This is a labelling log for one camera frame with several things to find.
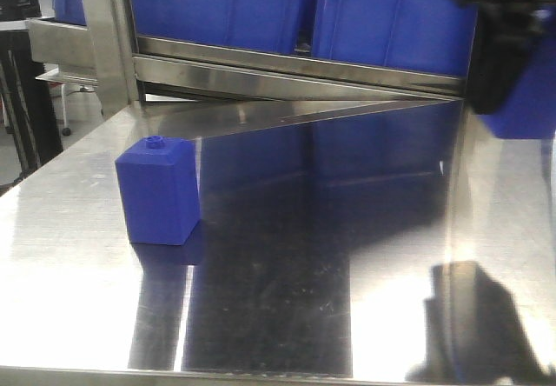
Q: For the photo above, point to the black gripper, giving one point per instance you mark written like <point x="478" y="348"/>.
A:
<point x="506" y="36"/>

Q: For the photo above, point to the blue bottle with cap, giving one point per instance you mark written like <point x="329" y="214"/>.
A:
<point x="529" y="112"/>

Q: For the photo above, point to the blue bottle without cap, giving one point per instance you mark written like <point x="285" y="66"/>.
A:
<point x="158" y="187"/>

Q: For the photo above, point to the stainless steel shelf rack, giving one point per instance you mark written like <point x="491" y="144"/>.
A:
<point x="124" y="67"/>

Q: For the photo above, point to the blue plastic bin right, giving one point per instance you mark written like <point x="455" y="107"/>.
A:
<point x="431" y="36"/>

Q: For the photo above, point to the blue plastic bin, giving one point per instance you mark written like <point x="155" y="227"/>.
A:
<point x="265" y="25"/>
<point x="431" y="36"/>

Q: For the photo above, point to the blue plastic bin left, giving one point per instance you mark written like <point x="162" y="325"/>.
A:
<point x="265" y="25"/>

